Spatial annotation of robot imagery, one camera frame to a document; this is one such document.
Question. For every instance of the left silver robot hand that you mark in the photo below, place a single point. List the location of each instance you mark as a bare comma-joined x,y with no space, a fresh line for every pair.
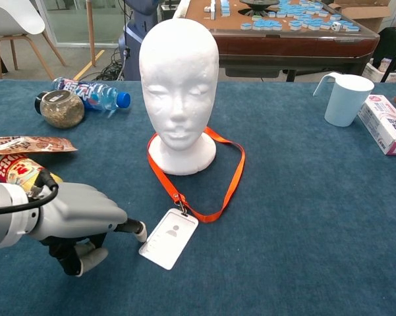
79,210

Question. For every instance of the white ID badge card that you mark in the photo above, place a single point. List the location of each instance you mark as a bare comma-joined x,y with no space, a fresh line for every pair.
168,243

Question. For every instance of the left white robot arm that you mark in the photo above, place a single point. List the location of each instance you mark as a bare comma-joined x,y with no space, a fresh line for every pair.
6,224

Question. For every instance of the white foam mannequin head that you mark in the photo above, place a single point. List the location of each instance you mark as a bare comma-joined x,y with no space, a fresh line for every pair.
179,82

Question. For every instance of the yellow drink bottle green cap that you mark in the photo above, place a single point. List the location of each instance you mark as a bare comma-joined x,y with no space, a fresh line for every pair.
13,171

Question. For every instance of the orange snack spout pouch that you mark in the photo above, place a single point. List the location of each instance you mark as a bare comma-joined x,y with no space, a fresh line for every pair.
36,145

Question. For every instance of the round glass jar black lid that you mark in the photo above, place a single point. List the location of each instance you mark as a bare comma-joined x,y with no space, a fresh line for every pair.
62,112

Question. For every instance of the blue labelled drink bottle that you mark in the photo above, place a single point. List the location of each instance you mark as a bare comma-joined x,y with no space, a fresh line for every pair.
99,93

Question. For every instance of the wooden pole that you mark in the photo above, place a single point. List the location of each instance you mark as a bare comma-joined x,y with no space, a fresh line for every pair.
90,33

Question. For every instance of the white chair wooden legs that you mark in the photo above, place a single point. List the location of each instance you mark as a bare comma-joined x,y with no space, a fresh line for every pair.
10,16

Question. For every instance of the blue felt table cover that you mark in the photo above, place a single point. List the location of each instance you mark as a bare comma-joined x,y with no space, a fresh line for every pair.
283,247

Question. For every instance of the blue mahjong tile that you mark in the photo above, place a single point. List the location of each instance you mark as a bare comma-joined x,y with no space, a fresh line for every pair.
352,28
246,26

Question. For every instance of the brown mahjong table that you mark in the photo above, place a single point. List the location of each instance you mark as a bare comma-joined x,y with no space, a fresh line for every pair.
283,46

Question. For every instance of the white face mahjong tile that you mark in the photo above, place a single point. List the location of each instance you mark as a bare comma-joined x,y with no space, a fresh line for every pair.
336,26

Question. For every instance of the white pink toothpaste box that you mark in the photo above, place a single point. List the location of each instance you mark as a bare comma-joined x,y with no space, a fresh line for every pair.
385,121

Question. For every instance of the white printed carton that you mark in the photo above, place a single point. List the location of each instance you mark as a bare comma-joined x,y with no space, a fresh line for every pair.
375,70

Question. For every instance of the brown cardboard box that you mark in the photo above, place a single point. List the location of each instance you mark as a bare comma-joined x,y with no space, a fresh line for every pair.
365,14

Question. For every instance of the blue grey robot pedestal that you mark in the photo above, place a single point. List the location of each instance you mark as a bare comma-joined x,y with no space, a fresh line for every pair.
131,42

